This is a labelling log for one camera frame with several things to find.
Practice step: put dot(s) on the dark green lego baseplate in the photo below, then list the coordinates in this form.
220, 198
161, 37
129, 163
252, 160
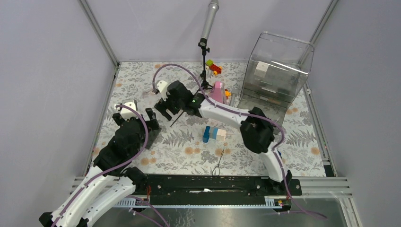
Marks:
152, 136

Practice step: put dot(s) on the silver microphone on tripod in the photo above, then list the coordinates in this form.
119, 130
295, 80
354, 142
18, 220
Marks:
213, 8

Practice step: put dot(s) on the white blue brick stack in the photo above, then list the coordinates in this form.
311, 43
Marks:
213, 133

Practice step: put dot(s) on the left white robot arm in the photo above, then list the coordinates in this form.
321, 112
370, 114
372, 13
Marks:
109, 179

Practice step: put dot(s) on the clear acrylic makeup organizer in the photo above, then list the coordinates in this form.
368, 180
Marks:
290, 61

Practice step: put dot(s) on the red yellow lego bricks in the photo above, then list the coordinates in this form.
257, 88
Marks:
213, 67

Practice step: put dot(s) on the white cardboard box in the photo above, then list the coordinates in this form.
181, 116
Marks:
261, 69

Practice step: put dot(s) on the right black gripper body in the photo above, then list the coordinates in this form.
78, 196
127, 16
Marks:
175, 105

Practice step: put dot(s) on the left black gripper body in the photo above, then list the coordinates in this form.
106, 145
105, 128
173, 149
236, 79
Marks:
143, 130

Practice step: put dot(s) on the pink foam wedge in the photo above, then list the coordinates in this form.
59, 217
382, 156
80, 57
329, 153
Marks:
218, 92

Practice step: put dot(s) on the black wire hair loop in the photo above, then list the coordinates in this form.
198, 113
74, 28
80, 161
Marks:
218, 152

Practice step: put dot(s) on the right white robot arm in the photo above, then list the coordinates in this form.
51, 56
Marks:
255, 128

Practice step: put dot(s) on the thin black eyeliner pencil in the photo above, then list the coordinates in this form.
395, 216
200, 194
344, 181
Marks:
177, 119

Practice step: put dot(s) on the clear plastic wrapper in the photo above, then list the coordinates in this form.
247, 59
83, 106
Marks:
148, 93

